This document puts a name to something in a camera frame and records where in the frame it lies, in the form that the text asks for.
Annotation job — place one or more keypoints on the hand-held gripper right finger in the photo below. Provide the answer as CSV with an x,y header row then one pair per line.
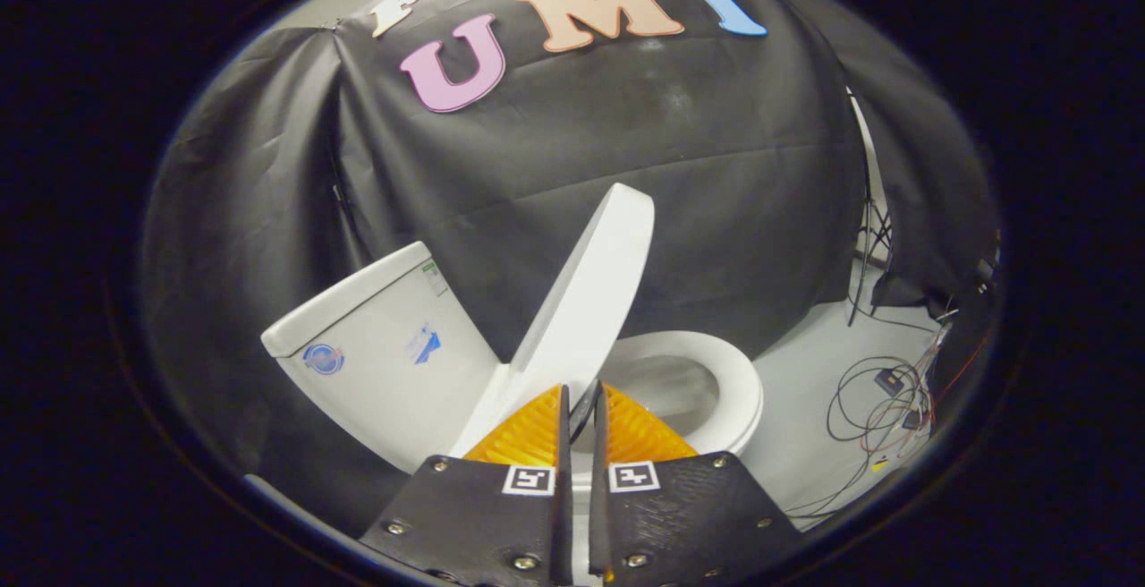
x,y
680,515

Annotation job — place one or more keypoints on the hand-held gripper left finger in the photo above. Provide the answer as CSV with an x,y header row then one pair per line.
x,y
483,515

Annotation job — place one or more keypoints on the white toilet lid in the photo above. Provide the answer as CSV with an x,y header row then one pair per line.
x,y
590,301

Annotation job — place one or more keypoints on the white toilet seat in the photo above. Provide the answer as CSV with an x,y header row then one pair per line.
x,y
742,390

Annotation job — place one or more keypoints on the white ceramic toilet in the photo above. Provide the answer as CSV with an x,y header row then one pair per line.
x,y
376,363

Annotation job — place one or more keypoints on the black tripod stand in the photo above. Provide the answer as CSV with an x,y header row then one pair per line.
x,y
866,247

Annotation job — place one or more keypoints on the black backdrop cloth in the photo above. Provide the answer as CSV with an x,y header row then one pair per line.
x,y
716,166

